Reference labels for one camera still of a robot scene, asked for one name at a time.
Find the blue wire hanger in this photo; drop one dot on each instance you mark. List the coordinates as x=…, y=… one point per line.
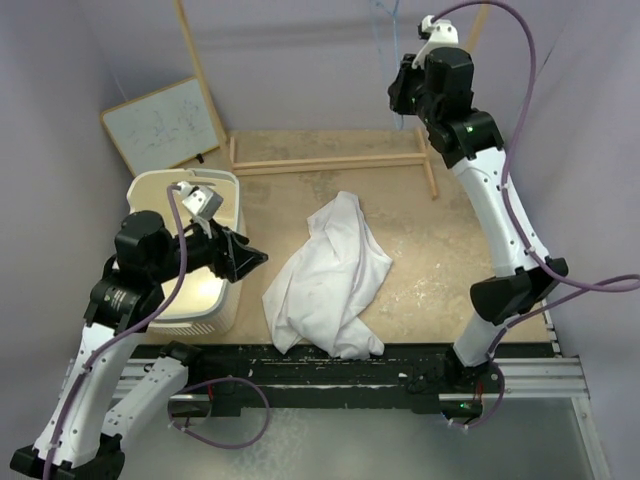
x=384, y=26

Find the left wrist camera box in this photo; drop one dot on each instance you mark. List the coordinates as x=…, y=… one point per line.
x=201, y=202

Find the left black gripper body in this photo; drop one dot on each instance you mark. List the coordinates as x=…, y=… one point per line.
x=218, y=256

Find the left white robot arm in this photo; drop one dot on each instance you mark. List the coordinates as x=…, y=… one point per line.
x=88, y=434

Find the white t shirt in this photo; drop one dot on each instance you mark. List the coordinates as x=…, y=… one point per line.
x=325, y=285

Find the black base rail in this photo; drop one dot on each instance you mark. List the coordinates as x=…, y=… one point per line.
x=414, y=377

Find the white plastic laundry basket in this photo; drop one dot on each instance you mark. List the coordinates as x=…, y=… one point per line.
x=205, y=304

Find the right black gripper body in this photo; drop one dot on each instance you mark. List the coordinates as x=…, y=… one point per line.
x=411, y=98

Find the wooden clothes rack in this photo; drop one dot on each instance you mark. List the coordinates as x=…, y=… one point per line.
x=228, y=144

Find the small whiteboard wooden frame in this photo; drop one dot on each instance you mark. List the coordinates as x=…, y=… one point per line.
x=162, y=129

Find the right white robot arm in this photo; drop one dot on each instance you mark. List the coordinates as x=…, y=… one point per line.
x=439, y=93

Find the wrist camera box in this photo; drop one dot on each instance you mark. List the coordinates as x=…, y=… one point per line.
x=201, y=202
x=435, y=34

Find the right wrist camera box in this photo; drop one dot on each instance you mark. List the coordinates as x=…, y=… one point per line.
x=435, y=34

